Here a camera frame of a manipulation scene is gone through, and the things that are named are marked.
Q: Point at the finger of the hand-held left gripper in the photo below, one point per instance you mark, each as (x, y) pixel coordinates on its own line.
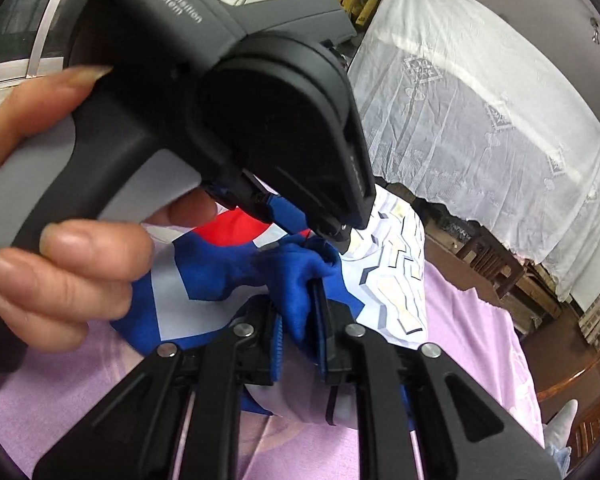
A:
(265, 207)
(336, 237)

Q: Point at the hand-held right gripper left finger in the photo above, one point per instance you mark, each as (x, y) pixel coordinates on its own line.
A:
(275, 345)

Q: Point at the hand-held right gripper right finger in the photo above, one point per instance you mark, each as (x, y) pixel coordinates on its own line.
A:
(336, 355)

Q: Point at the blue red zip hoodie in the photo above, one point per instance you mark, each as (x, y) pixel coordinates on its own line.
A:
(205, 270)

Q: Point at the person's left hand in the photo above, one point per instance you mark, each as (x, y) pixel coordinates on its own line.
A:
(80, 270)

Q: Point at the pink printed blanket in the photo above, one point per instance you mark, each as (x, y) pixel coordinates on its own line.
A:
(470, 360)

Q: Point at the dark wooden chair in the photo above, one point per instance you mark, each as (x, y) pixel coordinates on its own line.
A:
(495, 265)

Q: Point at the white lace cloth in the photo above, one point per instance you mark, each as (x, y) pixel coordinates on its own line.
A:
(480, 110)

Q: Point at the brown table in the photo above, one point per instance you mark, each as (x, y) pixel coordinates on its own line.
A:
(545, 352)

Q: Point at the wooden bench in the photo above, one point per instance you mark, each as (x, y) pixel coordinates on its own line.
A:
(540, 290)

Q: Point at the carved wooden armchair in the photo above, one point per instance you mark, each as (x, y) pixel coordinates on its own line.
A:
(590, 420)

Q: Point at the window with white frame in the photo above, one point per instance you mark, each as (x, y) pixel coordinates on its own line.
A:
(30, 20)

